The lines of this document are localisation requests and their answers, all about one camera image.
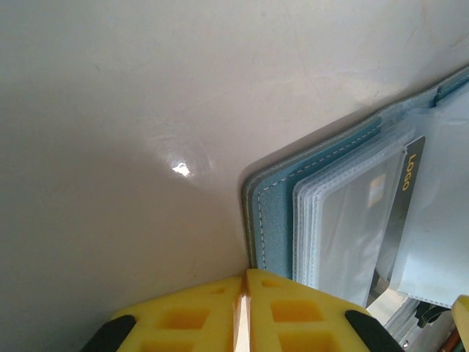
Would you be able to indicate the blue card holder wallet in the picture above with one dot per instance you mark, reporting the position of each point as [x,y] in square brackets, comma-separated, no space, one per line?
[278,205]

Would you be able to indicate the aluminium cross rail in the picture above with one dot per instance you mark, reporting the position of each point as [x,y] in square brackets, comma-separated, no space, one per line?
[399,330]

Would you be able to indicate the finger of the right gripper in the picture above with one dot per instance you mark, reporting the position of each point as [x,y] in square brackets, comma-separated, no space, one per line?
[461,326]

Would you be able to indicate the black credit card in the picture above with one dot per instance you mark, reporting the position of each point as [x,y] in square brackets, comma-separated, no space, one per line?
[410,190]

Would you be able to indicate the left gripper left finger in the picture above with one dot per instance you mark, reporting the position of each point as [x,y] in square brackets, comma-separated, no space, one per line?
[176,322]

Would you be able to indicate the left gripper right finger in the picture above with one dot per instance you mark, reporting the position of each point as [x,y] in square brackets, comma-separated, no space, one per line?
[300,322]

